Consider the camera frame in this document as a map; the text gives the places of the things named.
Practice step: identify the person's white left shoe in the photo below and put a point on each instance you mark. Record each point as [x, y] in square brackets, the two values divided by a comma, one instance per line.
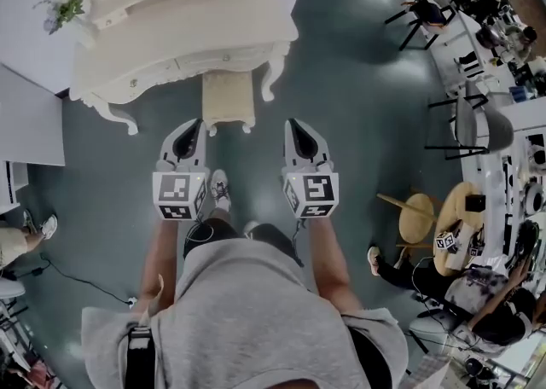
[219, 191]

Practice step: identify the person's white right shoe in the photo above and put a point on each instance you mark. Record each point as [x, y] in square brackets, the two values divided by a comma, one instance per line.
[251, 228]

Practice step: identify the grey chair black legs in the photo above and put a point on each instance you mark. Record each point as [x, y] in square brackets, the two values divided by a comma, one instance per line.
[486, 127]

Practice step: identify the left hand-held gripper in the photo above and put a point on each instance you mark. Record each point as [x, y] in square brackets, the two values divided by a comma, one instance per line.
[172, 191]

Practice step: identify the white vase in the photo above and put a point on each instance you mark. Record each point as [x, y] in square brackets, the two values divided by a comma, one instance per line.
[86, 35]

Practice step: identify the person's right forearm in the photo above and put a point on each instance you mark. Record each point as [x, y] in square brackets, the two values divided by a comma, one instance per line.
[328, 259]

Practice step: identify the person's white shoe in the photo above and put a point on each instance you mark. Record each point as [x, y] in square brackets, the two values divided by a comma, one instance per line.
[219, 191]
[251, 228]
[49, 227]
[29, 222]

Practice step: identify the grey chair with dark bag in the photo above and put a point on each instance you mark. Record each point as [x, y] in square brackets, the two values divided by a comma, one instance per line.
[431, 7]

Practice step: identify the small black box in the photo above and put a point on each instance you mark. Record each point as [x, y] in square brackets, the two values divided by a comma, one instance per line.
[475, 203]

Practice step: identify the cream ornate dressing table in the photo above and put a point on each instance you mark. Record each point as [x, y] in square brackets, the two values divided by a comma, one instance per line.
[192, 24]

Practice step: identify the green white flower bouquet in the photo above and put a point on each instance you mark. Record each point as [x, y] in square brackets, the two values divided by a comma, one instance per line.
[68, 5]

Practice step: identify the round wooden table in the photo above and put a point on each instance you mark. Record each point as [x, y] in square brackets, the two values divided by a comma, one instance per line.
[458, 216]

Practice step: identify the cream cushioned stool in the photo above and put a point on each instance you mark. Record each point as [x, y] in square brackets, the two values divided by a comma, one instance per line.
[226, 97]

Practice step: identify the person's left forearm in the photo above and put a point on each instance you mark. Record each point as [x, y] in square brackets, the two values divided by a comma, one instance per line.
[155, 259]

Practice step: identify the white power strip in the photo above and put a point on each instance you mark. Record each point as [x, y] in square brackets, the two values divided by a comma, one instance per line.
[133, 302]

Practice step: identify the white shelf unit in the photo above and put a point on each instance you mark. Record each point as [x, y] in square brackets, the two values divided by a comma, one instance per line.
[17, 182]

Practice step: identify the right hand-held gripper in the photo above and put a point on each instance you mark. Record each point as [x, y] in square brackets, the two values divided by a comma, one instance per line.
[315, 191]

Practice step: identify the idle hand-held gripper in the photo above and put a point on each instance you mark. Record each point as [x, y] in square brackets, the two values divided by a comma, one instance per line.
[474, 251]
[445, 242]

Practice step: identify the person's black shorts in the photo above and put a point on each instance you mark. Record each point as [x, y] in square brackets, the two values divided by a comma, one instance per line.
[268, 236]

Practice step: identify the long white desk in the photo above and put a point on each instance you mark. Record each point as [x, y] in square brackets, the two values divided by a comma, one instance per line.
[458, 44]

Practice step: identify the white partition panel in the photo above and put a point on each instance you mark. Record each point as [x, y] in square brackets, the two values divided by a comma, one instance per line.
[30, 123]

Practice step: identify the round wooden stool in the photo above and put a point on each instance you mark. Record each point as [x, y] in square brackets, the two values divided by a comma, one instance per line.
[416, 218]

